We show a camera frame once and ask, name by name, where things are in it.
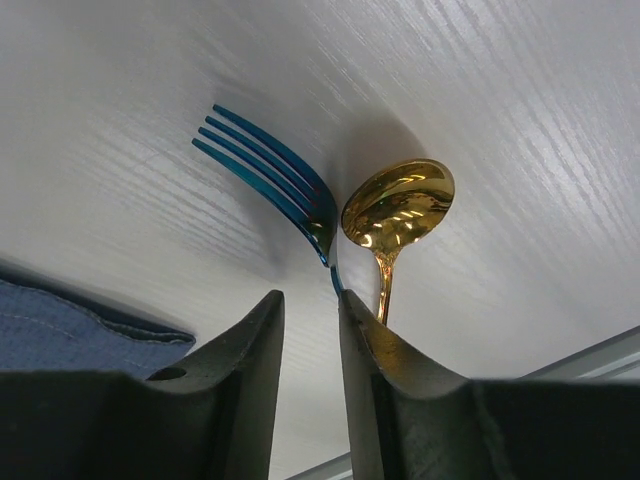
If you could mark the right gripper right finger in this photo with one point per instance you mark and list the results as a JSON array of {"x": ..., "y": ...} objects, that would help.
[{"x": 409, "y": 417}]

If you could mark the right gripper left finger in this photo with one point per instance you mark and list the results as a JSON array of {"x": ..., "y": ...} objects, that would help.
[{"x": 209, "y": 416}]

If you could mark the blue cloth placemat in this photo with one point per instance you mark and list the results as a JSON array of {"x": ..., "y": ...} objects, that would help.
[{"x": 43, "y": 330}]

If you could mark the blue handled utensil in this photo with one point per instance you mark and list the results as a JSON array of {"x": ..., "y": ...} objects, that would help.
[{"x": 279, "y": 175}]

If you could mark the gold spoon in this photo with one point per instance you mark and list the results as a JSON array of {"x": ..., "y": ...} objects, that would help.
[{"x": 395, "y": 208}]

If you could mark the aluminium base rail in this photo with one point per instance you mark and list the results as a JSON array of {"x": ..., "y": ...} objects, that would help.
[{"x": 614, "y": 358}]

